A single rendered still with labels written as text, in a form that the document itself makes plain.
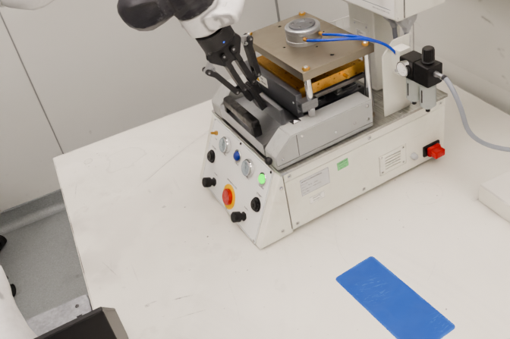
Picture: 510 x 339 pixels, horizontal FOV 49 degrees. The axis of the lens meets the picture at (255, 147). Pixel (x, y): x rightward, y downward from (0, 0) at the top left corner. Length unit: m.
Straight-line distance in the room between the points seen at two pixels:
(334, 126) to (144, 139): 0.73
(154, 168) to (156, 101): 1.20
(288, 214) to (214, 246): 0.19
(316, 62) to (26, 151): 1.85
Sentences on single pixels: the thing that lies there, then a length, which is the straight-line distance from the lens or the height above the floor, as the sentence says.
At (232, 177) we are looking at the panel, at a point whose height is 0.84.
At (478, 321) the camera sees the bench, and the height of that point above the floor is 0.75.
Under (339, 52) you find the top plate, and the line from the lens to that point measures 1.21.
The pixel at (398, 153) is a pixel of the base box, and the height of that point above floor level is 0.83.
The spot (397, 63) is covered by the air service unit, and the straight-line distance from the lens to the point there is 1.21.
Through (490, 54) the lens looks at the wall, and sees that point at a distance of 1.67.
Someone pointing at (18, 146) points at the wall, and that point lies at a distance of 2.76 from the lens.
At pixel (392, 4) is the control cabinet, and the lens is 1.21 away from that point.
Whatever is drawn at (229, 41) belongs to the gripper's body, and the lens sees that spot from 1.15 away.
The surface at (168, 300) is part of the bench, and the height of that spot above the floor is 0.75.
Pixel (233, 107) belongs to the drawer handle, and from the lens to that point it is 1.28.
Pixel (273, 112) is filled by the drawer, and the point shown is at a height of 0.99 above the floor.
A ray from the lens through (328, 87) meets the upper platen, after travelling 1.24.
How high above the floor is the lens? 1.64
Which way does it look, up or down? 34 degrees down
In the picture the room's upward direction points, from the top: 12 degrees counter-clockwise
